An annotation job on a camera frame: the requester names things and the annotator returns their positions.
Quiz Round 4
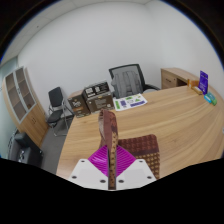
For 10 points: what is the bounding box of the purple standing card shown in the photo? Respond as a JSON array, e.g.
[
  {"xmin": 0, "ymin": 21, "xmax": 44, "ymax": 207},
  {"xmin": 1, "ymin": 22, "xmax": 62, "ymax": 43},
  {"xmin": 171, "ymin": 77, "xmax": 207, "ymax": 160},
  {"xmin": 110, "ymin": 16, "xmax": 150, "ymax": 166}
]
[{"xmin": 197, "ymin": 70, "xmax": 210, "ymax": 95}]

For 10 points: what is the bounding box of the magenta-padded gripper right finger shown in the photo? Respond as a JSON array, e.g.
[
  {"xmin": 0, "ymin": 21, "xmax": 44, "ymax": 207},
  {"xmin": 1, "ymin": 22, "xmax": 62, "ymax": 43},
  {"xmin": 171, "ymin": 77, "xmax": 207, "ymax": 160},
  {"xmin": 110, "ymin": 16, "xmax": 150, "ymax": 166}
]
[{"xmin": 115, "ymin": 145, "xmax": 158, "ymax": 191}]

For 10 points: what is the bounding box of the wooden glass-door cabinet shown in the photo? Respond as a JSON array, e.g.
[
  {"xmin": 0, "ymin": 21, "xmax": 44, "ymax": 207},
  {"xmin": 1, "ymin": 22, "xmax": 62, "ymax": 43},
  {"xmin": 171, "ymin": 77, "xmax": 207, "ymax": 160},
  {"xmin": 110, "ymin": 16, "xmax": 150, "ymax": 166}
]
[{"xmin": 2, "ymin": 66, "xmax": 49, "ymax": 148}]

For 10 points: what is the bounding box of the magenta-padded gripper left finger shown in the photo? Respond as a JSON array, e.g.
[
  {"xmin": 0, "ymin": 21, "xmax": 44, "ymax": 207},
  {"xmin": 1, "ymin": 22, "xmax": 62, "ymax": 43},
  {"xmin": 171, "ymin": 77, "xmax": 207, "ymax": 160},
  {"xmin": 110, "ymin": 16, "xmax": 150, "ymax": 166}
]
[{"xmin": 67, "ymin": 145, "xmax": 110, "ymax": 191}]

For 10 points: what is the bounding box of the black folding chair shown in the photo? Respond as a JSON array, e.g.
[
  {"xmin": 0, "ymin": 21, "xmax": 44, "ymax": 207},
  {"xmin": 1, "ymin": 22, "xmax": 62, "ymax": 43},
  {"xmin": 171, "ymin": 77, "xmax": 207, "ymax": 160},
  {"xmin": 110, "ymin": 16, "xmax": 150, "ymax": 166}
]
[{"xmin": 46, "ymin": 86, "xmax": 74, "ymax": 137}]

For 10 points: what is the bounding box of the blue box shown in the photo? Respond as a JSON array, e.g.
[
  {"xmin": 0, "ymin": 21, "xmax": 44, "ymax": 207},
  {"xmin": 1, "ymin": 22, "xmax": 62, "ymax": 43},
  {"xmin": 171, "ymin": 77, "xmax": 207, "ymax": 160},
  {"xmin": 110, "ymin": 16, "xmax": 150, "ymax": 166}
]
[{"xmin": 203, "ymin": 92, "xmax": 213, "ymax": 103}]

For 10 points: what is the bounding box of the black leather sofa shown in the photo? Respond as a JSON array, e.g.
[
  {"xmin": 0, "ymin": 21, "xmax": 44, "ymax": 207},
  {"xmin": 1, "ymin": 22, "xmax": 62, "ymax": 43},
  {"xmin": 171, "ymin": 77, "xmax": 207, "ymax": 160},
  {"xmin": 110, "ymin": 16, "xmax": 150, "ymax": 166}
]
[{"xmin": 8, "ymin": 131, "xmax": 44, "ymax": 168}]

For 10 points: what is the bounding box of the wooden side cabinet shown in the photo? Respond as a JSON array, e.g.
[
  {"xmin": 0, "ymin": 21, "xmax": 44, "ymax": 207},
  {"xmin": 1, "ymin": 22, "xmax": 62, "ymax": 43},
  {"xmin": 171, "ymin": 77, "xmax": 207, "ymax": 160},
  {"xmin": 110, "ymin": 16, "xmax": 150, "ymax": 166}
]
[{"xmin": 160, "ymin": 67, "xmax": 201, "ymax": 90}]

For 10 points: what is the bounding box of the large dark cardboard box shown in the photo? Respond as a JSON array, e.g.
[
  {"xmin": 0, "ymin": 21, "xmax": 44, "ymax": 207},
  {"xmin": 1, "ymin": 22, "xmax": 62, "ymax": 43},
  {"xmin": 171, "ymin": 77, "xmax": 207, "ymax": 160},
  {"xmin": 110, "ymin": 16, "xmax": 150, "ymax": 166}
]
[{"xmin": 82, "ymin": 80, "xmax": 115, "ymax": 114}]

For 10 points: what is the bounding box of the white printed leaflet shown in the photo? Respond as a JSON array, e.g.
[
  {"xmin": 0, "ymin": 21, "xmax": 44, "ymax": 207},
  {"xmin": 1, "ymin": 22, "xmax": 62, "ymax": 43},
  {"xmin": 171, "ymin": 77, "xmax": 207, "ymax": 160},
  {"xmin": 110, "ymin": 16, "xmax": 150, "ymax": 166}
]
[{"xmin": 112, "ymin": 93, "xmax": 148, "ymax": 112}]

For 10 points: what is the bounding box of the maroon patterned towel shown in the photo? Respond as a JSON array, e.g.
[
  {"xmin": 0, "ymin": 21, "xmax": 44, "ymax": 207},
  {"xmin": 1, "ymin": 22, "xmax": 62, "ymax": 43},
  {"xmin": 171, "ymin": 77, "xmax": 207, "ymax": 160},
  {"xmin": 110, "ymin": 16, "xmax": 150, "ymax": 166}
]
[{"xmin": 97, "ymin": 109, "xmax": 161, "ymax": 191}]

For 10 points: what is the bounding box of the black mesh office chair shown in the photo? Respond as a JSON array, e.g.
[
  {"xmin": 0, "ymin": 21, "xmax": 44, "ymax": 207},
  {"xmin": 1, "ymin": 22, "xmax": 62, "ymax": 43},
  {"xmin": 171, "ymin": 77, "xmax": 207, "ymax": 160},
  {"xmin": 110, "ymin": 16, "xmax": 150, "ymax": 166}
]
[{"xmin": 108, "ymin": 63, "xmax": 161, "ymax": 99}]

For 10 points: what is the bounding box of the small brown cardboard box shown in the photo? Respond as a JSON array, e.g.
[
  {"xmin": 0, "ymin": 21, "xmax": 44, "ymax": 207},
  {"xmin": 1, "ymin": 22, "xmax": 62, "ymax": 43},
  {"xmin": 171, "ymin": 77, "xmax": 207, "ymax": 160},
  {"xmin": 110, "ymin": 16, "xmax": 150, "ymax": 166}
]
[{"xmin": 67, "ymin": 93, "xmax": 91, "ymax": 119}]

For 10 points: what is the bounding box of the orange box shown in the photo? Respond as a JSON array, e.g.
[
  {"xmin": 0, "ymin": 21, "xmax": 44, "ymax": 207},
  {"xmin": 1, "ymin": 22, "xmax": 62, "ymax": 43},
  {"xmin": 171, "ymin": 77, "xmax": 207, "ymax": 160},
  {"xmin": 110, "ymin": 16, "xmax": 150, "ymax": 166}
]
[{"xmin": 187, "ymin": 78, "xmax": 203, "ymax": 96}]

